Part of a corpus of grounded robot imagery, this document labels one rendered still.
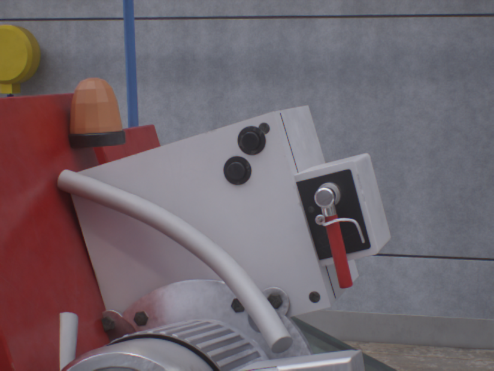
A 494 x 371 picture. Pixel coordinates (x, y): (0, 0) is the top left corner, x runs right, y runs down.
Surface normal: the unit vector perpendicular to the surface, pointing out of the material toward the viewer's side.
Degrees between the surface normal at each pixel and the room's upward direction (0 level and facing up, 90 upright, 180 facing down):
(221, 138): 90
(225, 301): 81
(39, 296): 70
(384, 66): 90
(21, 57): 90
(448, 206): 90
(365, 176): 75
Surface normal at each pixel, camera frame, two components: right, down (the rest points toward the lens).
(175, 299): -0.25, -0.05
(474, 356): 0.00, -0.99
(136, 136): 0.92, -0.26
